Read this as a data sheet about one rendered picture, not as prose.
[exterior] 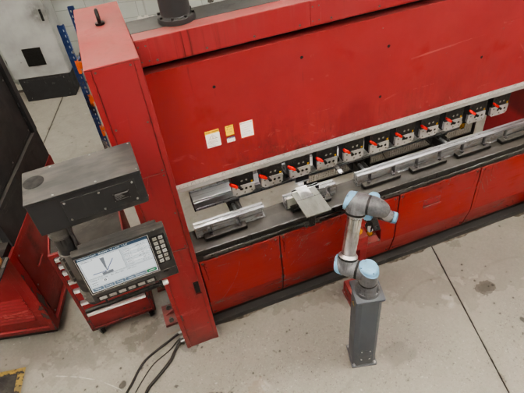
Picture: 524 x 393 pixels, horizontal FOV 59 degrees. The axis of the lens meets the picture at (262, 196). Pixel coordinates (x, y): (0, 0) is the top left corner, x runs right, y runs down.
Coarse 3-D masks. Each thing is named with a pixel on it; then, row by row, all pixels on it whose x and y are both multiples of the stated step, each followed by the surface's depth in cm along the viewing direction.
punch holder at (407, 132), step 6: (402, 126) 321; (408, 126) 323; (414, 126) 325; (390, 132) 329; (396, 132) 322; (402, 132) 324; (408, 132) 326; (390, 138) 333; (396, 138) 325; (408, 138) 329; (396, 144) 329
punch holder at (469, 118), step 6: (480, 102) 333; (486, 102) 335; (468, 108) 335; (474, 108) 335; (480, 108) 337; (468, 114) 337; (480, 114) 340; (462, 120) 345; (468, 120) 340; (474, 120) 342
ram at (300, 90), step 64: (448, 0) 272; (512, 0) 288; (192, 64) 241; (256, 64) 254; (320, 64) 268; (384, 64) 284; (448, 64) 301; (512, 64) 322; (192, 128) 264; (256, 128) 279; (320, 128) 297; (384, 128) 316
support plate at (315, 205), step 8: (296, 192) 327; (312, 192) 325; (296, 200) 320; (304, 200) 319; (312, 200) 319; (320, 200) 318; (304, 208) 314; (312, 208) 313; (320, 208) 312; (328, 208) 311; (312, 216) 309
